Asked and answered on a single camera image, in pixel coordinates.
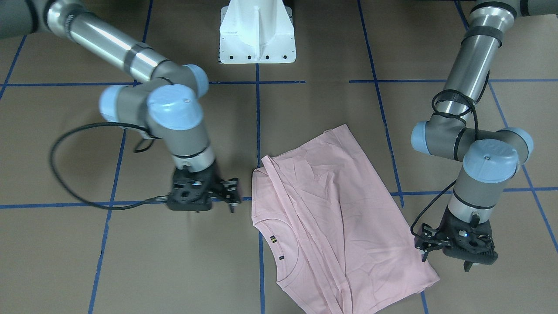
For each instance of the pink Snoopy t-shirt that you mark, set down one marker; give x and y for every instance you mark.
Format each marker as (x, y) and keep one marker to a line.
(339, 241)

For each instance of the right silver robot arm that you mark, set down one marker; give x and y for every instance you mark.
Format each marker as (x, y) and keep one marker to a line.
(77, 94)

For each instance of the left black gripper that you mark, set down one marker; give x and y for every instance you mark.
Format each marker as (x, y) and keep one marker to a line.
(444, 227)

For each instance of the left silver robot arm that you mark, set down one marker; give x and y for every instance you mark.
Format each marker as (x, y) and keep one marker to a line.
(489, 158)

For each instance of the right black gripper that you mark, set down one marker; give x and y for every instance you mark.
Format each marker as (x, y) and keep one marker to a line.
(212, 180)

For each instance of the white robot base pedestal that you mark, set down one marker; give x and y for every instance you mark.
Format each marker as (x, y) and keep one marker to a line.
(257, 32)

